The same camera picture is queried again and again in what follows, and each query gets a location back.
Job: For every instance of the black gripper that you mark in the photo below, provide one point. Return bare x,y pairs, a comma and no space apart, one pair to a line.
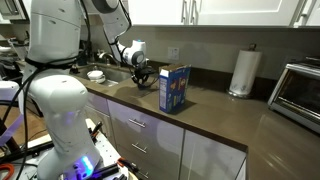
144,70

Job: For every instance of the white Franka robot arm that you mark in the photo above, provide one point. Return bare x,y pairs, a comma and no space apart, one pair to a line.
60,96

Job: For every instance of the blue snack box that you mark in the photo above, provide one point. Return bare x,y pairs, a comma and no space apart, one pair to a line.
175,90

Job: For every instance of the steel kitchen sink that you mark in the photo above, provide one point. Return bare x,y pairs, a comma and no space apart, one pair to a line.
115,75

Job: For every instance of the chrome faucet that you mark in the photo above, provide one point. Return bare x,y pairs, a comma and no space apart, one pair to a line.
106,55

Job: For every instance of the white bowl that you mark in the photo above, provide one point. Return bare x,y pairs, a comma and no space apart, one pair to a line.
96,75

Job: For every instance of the grey sink cabinet front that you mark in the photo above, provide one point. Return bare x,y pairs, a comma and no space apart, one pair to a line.
99,105

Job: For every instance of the grey drawer stack front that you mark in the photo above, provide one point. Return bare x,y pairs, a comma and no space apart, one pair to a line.
156,133

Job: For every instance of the black tools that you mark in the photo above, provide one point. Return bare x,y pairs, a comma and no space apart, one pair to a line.
96,128

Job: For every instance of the white upper cabinet door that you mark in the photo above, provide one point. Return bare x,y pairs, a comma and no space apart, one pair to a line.
153,11
315,13
246,11

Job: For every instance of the metal robot mounting table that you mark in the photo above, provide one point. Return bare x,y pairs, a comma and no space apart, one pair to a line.
106,150

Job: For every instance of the orange and black tool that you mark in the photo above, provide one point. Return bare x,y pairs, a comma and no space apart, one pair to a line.
128,164

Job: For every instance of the white paper towel roll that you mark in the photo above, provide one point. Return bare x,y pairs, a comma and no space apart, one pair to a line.
233,94
245,71

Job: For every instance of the black clamp tool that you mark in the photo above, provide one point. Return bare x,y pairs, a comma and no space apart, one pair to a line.
106,170

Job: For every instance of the grey lower cabinet door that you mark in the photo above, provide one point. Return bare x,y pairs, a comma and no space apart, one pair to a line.
210,156

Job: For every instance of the white rounded object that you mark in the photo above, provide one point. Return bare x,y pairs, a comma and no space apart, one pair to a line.
8,90

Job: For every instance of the black bar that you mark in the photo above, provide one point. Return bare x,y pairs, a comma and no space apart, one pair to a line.
16,154

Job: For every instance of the stainless toaster oven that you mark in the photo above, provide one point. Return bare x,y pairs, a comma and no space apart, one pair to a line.
296,93

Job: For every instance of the white wall outlet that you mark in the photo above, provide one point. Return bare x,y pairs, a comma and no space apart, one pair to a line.
173,53

